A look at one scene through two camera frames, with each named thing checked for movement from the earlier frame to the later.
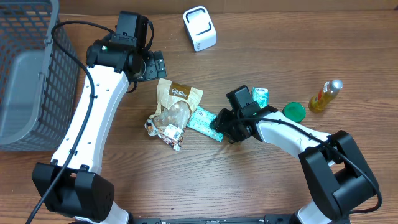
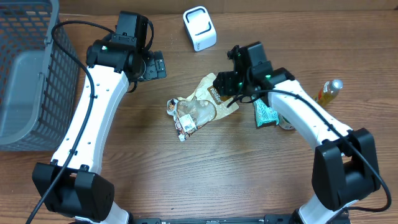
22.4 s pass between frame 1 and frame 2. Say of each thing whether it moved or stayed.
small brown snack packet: moved
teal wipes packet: moved
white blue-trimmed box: stayed
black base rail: stayed
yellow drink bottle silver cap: stayed
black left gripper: stayed
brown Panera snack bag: moved
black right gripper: moved
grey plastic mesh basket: stayed
